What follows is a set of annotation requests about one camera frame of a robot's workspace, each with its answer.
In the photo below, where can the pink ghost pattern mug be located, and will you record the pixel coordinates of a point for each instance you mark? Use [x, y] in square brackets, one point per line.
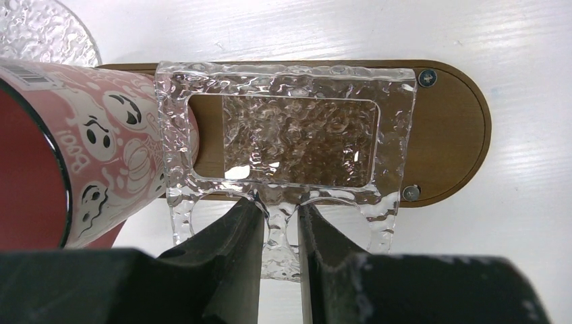
[81, 152]

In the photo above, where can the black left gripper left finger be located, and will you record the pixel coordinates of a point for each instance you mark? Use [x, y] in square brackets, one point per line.
[213, 277]

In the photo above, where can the clear textured acrylic tray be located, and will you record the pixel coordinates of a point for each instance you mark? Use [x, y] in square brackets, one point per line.
[46, 31]

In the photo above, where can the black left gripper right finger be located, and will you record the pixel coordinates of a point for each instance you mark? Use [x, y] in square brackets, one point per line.
[342, 283]

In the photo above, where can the clear acrylic toothbrush holder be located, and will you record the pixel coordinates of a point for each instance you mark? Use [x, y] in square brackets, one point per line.
[286, 137]

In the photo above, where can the brown oval wooden tray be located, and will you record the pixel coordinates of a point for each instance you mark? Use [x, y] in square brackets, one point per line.
[449, 138]

